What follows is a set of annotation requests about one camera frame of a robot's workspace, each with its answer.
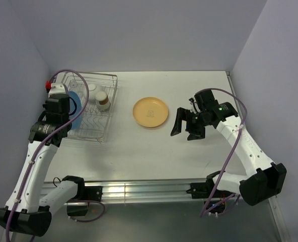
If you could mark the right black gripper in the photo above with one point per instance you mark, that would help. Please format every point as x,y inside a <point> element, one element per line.
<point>182,114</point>

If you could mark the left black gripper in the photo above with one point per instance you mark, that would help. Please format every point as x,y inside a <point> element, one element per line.
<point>45,106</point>

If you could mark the blue plate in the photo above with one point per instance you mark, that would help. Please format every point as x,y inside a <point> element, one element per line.
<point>75,107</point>

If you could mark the orange plate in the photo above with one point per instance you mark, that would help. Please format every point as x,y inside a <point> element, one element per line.
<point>150,112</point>

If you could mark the white ceramic bowl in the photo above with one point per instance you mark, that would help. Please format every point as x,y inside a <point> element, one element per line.
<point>93,90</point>

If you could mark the steel cup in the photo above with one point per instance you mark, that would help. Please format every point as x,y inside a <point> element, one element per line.
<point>102,100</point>

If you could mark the clear glass cup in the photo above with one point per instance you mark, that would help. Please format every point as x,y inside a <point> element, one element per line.
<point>77,87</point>

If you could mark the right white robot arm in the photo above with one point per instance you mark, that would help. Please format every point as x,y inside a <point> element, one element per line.
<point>247,170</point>

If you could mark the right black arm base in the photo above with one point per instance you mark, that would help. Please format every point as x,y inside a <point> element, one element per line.
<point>202,191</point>

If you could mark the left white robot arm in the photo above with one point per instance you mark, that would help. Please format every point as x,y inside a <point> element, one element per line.
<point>25,211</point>

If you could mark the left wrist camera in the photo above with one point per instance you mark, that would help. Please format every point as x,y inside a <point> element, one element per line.
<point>55,88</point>

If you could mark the metal wire dish rack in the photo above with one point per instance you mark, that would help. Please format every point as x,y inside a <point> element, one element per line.
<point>95,122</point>

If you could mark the aluminium mounting rail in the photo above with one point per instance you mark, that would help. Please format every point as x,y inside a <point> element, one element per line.
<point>144,191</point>

